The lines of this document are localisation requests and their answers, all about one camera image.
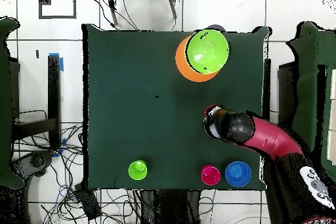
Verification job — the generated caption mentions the large orange bowl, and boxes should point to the large orange bowl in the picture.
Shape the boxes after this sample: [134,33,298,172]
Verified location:
[175,35,221,83]

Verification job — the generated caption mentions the green bowl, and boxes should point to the green bowl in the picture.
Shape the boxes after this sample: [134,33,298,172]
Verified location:
[185,29,231,74]

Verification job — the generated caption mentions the purple bowl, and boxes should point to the purple bowl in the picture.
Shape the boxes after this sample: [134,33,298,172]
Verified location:
[205,24,227,32]

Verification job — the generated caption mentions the pink cup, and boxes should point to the pink cup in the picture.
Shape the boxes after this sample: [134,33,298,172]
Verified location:
[201,165,221,186]

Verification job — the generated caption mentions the blue bowl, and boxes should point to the blue bowl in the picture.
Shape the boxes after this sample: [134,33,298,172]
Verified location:
[224,161,252,188]

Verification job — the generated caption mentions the dark green tablecloth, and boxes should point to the dark green tablecloth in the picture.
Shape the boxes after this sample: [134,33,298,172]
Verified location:
[81,23,272,192]

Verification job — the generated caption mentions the green cup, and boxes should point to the green cup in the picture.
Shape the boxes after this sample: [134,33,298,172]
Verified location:
[127,160,148,181]

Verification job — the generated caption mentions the green cloth covered table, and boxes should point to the green cloth covered table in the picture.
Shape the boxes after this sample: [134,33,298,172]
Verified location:
[0,16,25,190]
[284,20,336,177]

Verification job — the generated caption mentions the white box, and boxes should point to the white box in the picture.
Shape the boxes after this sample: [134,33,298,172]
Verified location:
[327,68,336,166]

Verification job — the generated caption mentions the black power box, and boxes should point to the black power box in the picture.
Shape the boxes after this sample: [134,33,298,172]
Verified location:
[73,183,102,221]

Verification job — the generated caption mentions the blue tape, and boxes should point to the blue tape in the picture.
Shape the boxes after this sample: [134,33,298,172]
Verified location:
[48,52,64,72]

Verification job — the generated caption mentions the black stand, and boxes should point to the black stand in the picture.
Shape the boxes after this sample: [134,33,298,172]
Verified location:
[11,54,62,151]

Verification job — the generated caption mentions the dark grey chair base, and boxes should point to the dark grey chair base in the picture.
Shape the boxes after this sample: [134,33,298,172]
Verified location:
[11,150,54,180]

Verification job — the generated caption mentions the black post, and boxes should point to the black post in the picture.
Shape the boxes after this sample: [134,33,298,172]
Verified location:
[262,58,272,120]

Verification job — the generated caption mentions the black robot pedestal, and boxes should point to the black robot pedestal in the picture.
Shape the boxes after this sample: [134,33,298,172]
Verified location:
[140,189,202,224]

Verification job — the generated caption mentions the black cable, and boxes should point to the black cable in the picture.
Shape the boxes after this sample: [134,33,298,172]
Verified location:
[89,0,140,32]

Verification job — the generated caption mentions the tangled floor cables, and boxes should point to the tangled floor cables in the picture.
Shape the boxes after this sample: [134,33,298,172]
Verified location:
[12,109,142,224]

